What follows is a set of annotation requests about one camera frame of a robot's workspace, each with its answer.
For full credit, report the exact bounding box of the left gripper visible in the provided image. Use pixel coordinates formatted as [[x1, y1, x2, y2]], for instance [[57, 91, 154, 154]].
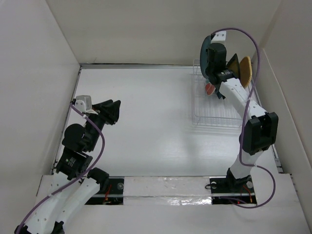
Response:
[[86, 98, 120, 150]]

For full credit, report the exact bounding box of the grey-green round plate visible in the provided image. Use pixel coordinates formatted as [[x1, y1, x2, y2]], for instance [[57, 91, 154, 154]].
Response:
[[199, 35, 212, 79]]

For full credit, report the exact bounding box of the black yellow square plate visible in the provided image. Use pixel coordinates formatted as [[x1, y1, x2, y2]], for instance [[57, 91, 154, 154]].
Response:
[[226, 54, 241, 79]]

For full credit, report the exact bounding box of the red teal floral plate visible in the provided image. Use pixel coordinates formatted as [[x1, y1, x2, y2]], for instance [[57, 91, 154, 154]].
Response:
[[205, 83, 215, 96]]

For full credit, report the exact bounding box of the dark blue leaf plate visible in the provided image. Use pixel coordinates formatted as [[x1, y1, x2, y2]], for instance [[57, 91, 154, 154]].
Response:
[[215, 86, 226, 99]]

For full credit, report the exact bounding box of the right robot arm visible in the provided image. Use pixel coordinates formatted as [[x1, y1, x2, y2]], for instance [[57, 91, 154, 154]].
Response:
[[200, 42, 278, 192]]

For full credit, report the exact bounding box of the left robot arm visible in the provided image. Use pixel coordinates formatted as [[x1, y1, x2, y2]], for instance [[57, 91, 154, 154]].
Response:
[[14, 95, 121, 234]]

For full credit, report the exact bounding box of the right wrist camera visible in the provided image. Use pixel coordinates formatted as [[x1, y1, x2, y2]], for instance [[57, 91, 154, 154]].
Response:
[[211, 31, 227, 44]]

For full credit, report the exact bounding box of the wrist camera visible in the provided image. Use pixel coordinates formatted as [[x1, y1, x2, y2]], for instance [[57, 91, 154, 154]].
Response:
[[211, 31, 227, 44], [72, 95, 93, 113]]

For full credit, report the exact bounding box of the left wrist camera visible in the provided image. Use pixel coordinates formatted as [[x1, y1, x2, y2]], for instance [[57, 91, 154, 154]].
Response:
[[72, 95, 93, 113]]

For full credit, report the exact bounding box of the white wire dish rack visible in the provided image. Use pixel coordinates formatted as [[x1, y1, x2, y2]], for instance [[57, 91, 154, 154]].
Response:
[[192, 59, 242, 128]]

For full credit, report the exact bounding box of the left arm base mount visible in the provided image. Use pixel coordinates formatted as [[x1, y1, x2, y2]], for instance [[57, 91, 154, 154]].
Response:
[[85, 167, 124, 205]]

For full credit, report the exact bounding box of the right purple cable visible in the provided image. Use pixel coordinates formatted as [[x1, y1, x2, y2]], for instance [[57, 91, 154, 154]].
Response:
[[212, 27, 277, 208]]

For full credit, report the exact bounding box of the purple cable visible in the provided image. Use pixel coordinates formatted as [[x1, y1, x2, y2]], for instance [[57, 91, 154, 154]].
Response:
[[212, 27, 277, 208], [16, 102, 106, 232]]

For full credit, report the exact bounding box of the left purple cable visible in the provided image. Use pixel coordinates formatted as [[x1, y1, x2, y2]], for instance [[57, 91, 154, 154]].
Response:
[[16, 102, 106, 232]]

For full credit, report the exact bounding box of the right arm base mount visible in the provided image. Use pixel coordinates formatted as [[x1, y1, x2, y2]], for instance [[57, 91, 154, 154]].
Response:
[[205, 169, 257, 205]]

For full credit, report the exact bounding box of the metal rail bar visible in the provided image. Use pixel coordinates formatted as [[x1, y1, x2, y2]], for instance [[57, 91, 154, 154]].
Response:
[[92, 193, 255, 198]]

